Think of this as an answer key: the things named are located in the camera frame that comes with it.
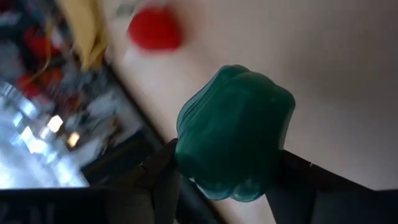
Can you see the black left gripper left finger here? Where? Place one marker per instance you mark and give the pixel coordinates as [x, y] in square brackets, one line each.
[149, 193]

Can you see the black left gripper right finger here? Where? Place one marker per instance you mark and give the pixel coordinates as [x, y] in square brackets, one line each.
[326, 199]

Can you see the green toy bell pepper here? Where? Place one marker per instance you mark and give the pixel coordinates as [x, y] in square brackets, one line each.
[233, 130]

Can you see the red toy tomato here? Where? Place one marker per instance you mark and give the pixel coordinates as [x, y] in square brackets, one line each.
[155, 29]

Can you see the yellow cloth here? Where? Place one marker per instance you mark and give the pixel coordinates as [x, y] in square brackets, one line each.
[87, 31]

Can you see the black metal table frame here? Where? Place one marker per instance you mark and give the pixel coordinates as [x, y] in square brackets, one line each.
[124, 154]

